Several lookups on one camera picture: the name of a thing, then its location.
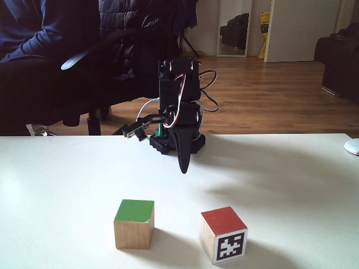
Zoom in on wooden cube with marker print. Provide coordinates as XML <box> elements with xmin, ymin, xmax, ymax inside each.
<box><xmin>199</xmin><ymin>206</ymin><xmax>248</xmax><ymax>265</ymax></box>

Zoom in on wooden cube with green face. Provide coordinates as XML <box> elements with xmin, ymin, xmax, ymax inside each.
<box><xmin>113</xmin><ymin>199</ymin><xmax>155</xmax><ymax>250</ymax></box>

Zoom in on red white black servo cable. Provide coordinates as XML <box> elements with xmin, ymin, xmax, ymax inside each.
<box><xmin>163</xmin><ymin>73</ymin><xmax>187</xmax><ymax>128</ymax></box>
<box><xmin>198</xmin><ymin>69</ymin><xmax>220</xmax><ymax>113</ymax></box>

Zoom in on black office chair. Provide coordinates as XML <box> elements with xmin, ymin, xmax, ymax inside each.
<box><xmin>60</xmin><ymin>27</ymin><xmax>180</xmax><ymax>136</ymax></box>

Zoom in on white computer mouse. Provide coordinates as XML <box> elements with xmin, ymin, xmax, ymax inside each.
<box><xmin>343</xmin><ymin>137</ymin><xmax>359</xmax><ymax>156</ymax></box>

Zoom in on dark quilted jacket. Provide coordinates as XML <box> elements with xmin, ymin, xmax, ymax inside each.
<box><xmin>98</xmin><ymin>0</ymin><xmax>197</xmax><ymax>82</ymax></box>

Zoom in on white usb cable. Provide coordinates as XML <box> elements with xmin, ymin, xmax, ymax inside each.
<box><xmin>137</xmin><ymin>98</ymin><xmax>161</xmax><ymax>122</ymax></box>

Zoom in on small gripper camera on bracket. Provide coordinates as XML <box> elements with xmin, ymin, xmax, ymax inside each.
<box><xmin>123</xmin><ymin>113</ymin><xmax>163</xmax><ymax>142</ymax></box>

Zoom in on black sofa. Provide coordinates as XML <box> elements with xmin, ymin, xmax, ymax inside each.
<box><xmin>314</xmin><ymin>22</ymin><xmax>359</xmax><ymax>106</ymax></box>

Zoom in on white door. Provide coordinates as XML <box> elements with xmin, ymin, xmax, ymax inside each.
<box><xmin>264</xmin><ymin>0</ymin><xmax>352</xmax><ymax>63</ymax></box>

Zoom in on black stand legs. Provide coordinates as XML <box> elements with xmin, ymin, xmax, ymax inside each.
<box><xmin>178</xmin><ymin>26</ymin><xmax>203</xmax><ymax>58</ymax></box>

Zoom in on standing mirror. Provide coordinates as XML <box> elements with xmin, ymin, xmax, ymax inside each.
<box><xmin>216</xmin><ymin>0</ymin><xmax>254</xmax><ymax>58</ymax></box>

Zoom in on green plastic clamp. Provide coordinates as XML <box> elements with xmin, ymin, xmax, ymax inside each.
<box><xmin>155</xmin><ymin>119</ymin><xmax>167</xmax><ymax>138</ymax></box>

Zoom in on person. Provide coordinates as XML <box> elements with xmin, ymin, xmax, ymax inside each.
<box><xmin>0</xmin><ymin>0</ymin><xmax>146</xmax><ymax>137</ymax></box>

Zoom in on yellow bag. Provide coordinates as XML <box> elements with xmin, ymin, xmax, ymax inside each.
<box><xmin>257</xmin><ymin>11</ymin><xmax>271</xmax><ymax>59</ymax></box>

